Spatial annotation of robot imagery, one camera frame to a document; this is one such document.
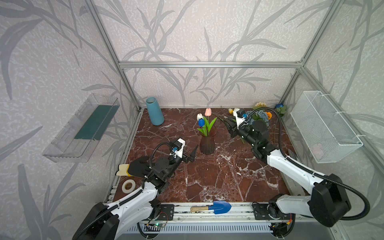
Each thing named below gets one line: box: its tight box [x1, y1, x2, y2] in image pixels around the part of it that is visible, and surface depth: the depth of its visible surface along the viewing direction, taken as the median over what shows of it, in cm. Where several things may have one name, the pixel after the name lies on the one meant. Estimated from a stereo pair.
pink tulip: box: [203, 108, 217, 137], surface depth 82 cm
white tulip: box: [196, 113, 204, 121], surface depth 80 cm
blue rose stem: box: [274, 103, 287, 118], surface depth 118 cm
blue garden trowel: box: [190, 200, 232, 215], surface depth 77 cm
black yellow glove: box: [115, 156, 152, 178], surface depth 90 cm
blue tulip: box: [197, 118, 207, 137], surface depth 75 cm
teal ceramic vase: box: [145, 96, 165, 126], surface depth 105 cm
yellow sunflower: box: [253, 102, 268, 111], surface depth 118 cm
